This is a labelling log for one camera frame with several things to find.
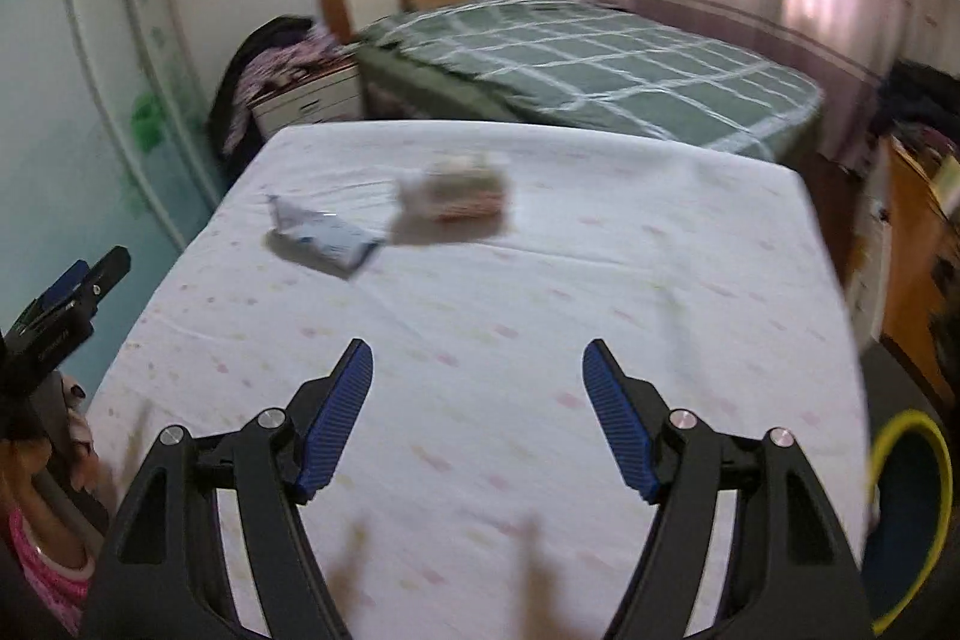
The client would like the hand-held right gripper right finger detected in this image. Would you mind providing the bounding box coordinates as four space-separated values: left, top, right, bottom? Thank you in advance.
583 340 878 640

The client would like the small pink and white box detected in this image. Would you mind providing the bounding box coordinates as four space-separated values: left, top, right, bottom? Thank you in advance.
394 154 515 236

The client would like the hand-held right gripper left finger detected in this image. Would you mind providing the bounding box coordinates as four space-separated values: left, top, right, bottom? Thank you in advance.
81 338 374 640

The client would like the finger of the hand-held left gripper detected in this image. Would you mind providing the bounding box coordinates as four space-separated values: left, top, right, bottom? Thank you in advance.
75 245 132 319
16 260 92 320

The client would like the white spotted tablecloth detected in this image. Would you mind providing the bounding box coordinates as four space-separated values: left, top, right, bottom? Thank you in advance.
79 119 875 640

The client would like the teal wardrobe door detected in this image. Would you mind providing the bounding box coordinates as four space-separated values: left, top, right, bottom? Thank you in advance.
0 0 226 341

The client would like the white nightstand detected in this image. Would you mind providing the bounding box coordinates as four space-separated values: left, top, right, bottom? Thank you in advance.
249 61 365 142

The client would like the pile of dark clothes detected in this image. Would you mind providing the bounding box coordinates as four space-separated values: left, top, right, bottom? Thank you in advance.
206 14 342 176

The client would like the heap of black clothing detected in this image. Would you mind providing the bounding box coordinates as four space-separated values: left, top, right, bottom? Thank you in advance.
874 59 960 150

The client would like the wooden cabinet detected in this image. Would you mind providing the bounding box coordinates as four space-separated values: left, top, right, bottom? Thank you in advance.
874 134 960 408

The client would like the blue and white snack wrapper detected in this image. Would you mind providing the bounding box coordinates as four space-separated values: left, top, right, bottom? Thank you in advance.
264 192 385 280

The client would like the person's left forearm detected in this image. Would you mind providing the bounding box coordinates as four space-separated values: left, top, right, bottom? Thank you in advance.
0 437 95 637

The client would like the bed with green plaid cover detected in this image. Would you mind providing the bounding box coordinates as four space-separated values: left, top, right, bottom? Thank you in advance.
352 0 826 161

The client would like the person's left hand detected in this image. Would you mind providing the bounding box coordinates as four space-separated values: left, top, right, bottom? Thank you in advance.
56 374 102 495

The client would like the yellow-rimmed bin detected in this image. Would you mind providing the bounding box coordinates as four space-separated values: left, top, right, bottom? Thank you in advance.
862 409 955 637

